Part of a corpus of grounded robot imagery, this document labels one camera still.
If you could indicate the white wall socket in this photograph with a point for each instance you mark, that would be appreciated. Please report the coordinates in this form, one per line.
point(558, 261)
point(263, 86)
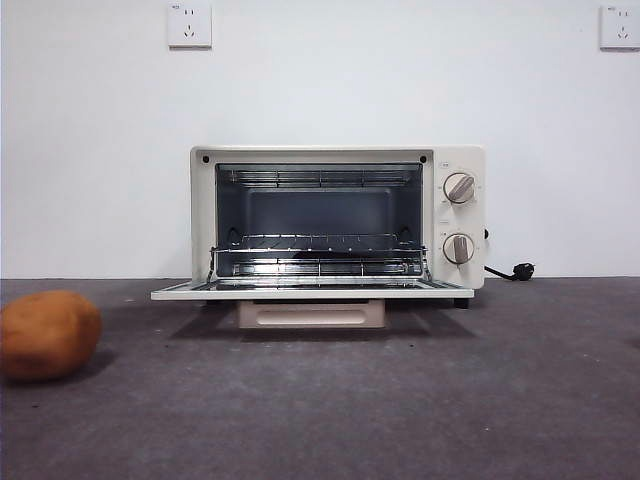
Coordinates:
point(621, 27)
point(190, 25)

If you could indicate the white and beige oven knob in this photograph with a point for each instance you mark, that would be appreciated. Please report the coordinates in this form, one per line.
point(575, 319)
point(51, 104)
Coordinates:
point(458, 248)
point(459, 188)

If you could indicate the brown potato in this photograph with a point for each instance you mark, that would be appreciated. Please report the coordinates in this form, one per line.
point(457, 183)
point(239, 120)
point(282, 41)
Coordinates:
point(47, 337)

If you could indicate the white toaster oven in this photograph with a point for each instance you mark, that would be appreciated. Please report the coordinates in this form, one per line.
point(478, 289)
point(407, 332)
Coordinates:
point(462, 220)

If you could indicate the glass oven door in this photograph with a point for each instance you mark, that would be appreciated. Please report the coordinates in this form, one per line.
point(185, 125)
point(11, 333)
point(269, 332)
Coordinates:
point(350, 292)

